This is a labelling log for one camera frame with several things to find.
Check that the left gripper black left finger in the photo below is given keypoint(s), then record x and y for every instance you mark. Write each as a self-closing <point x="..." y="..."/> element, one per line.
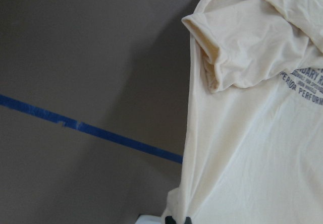
<point x="169" y="220"/>

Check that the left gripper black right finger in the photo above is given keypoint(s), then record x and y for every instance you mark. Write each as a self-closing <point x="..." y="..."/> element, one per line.
<point x="188" y="220"/>

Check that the cream long-sleeve graphic shirt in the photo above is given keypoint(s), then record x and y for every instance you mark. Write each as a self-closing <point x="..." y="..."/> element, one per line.
<point x="253" y="149"/>

